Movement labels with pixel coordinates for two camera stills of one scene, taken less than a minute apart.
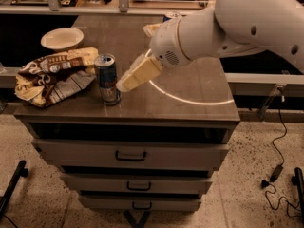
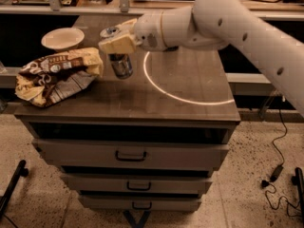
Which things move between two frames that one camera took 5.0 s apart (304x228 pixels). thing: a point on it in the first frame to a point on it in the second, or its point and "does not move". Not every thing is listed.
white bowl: [63, 39] does not move
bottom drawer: [140, 202] does not move
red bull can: [105, 65] to [122, 64]
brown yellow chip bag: [48, 80] does not move
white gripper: [165, 44] to [147, 30]
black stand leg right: [297, 180] does not move
